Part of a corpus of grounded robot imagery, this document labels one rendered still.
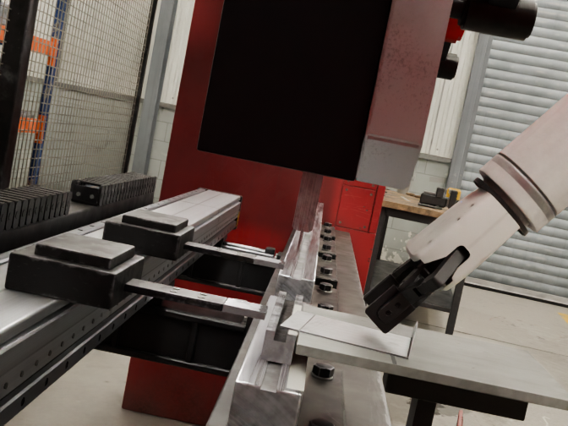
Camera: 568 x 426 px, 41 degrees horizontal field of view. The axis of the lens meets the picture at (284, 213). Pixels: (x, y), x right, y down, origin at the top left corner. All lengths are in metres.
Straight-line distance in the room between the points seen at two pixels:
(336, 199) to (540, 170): 2.22
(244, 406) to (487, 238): 0.27
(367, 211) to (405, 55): 2.67
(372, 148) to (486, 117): 8.15
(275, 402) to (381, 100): 0.44
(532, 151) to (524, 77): 7.74
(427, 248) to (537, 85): 7.81
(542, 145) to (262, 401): 0.35
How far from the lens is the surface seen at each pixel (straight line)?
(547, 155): 0.77
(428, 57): 0.30
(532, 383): 0.80
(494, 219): 0.75
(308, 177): 0.74
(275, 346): 0.76
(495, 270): 8.51
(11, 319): 0.72
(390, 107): 0.30
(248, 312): 0.80
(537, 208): 0.77
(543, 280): 8.59
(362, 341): 0.78
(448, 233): 0.75
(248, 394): 0.69
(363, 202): 2.96
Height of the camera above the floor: 1.19
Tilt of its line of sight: 6 degrees down
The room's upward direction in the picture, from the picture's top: 11 degrees clockwise
